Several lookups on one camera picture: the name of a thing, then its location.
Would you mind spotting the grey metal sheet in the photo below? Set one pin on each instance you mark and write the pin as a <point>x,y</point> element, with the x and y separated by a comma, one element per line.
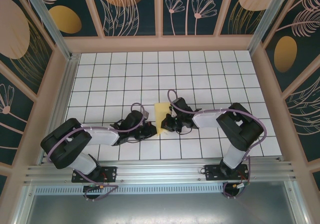
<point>160,209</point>

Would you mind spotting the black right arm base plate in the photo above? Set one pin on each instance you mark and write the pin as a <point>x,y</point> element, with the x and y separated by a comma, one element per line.
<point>212,172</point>

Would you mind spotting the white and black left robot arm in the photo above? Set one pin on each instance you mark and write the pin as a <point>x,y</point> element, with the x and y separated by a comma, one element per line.
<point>102,136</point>

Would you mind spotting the aluminium side rail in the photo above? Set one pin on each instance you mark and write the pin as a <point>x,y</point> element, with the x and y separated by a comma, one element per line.
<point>67,84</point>

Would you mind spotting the long aluminium base rail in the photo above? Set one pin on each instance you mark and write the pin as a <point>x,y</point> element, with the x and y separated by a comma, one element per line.
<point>160,171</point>

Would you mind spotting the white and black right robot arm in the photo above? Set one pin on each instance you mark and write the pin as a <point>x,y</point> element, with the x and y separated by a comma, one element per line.
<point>207,120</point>

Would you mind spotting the aluminium corner post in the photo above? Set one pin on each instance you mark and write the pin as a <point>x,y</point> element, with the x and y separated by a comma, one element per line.
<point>268,22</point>
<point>49,22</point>

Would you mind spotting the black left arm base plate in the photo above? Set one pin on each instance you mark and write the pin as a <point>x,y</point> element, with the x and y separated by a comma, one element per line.
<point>111,170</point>

